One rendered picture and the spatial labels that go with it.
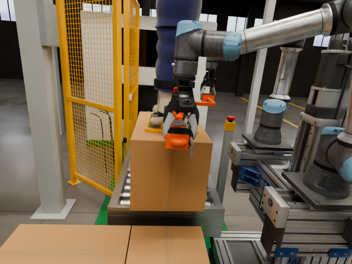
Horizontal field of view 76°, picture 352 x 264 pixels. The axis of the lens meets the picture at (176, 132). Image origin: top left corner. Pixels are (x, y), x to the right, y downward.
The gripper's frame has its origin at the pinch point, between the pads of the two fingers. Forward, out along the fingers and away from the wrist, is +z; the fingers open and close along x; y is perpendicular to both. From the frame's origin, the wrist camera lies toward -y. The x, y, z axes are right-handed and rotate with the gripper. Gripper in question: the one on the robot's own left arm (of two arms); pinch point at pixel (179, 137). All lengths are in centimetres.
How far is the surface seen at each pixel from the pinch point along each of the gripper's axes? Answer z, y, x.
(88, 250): 67, 17, 37
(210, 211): 61, 42, -27
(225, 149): 42, 99, -49
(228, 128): 24, 98, -48
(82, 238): 67, 25, 42
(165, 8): -47, 51, 8
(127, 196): 67, 64, 25
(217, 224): 70, 43, -33
